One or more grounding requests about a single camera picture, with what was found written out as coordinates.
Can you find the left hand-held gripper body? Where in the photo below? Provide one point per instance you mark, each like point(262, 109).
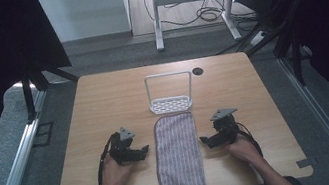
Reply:
point(120, 147)

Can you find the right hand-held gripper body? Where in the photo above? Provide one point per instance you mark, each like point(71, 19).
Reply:
point(226, 128)

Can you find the person's left hand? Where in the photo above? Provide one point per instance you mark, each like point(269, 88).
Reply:
point(114, 175)

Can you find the person's right hand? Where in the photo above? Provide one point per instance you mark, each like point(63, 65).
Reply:
point(246, 151)

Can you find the purple striped towel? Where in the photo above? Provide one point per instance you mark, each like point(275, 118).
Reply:
point(178, 154)

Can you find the white towel rack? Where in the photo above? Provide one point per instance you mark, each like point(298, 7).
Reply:
point(171, 104)

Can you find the grey tape strip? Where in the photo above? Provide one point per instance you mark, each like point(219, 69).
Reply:
point(305, 162)

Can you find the white power strip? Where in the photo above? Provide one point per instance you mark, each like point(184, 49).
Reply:
point(258, 37)

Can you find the black metal stand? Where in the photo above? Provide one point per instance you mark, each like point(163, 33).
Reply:
point(28, 95)
point(295, 50)

